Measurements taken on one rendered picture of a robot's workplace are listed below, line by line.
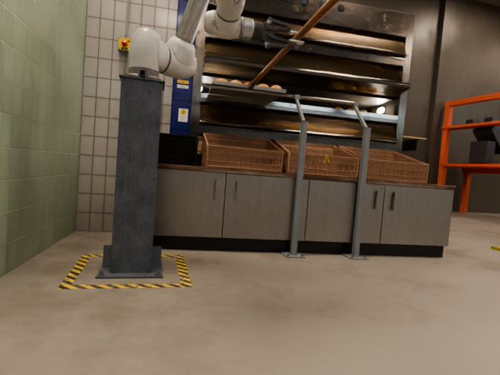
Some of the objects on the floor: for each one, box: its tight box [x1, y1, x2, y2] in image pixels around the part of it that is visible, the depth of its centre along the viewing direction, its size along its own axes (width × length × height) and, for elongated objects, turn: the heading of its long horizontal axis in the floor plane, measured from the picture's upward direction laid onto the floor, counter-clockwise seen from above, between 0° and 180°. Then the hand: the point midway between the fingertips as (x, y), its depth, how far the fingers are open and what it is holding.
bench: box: [153, 163, 456, 257], centre depth 276 cm, size 56×242×58 cm
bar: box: [201, 83, 371, 260], centre depth 250 cm, size 31×127×118 cm
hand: (296, 37), depth 156 cm, fingers closed on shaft, 3 cm apart
